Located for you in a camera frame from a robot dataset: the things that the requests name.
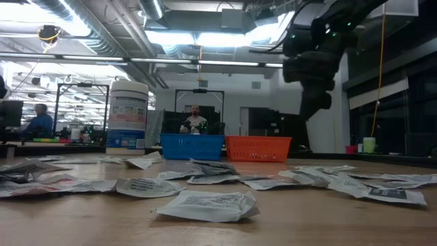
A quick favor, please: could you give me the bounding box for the pale green cup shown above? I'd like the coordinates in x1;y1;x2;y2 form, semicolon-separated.
362;137;377;154

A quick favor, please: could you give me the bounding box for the grey cloth panel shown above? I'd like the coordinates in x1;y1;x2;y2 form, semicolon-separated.
145;109;165;149

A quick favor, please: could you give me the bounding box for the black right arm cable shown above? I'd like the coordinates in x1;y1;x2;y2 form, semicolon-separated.
248;3;308;55

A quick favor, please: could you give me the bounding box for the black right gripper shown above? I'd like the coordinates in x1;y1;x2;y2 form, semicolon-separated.
282;51;344;120

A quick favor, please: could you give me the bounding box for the black partition panel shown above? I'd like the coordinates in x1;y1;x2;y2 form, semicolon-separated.
248;107;311;153

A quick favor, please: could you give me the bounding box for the black rig frame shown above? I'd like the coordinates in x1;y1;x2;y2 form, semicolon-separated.
53;82;111;139
174;88;225;135

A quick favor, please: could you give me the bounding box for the person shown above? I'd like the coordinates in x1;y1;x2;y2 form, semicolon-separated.
179;104;210;135
23;102;55;139

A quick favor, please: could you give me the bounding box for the black ceiling cable reel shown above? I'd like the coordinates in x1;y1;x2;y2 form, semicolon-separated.
38;24;63;44

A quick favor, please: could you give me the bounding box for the long white strip packet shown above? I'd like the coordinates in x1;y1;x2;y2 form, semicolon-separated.
123;150;165;171

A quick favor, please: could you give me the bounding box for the long LED light bar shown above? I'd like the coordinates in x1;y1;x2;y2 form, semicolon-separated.
0;51;285;70

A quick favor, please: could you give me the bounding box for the yellow power cable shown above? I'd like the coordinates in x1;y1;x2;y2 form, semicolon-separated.
370;1;386;138

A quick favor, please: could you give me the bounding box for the large silver ventilation duct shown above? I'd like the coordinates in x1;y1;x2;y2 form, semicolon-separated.
30;0;126;58

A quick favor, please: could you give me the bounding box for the orange plastic basket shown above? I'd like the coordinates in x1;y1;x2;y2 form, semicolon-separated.
225;135;294;163

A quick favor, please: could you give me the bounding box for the white wipes canister blue label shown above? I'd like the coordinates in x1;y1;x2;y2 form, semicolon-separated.
106;80;150;156

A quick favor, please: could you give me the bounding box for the crumpled white text packet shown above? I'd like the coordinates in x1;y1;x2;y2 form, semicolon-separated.
156;190;261;223

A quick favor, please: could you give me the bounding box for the white packet black square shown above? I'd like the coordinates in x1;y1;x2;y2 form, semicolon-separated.
115;176;187;200
277;167;330;189
327;173;428;207

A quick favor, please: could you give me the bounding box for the blue plastic basket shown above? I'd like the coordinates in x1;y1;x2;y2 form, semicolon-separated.
160;133;225;162

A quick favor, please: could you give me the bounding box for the black monitor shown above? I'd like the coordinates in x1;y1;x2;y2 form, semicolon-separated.
0;99;25;129

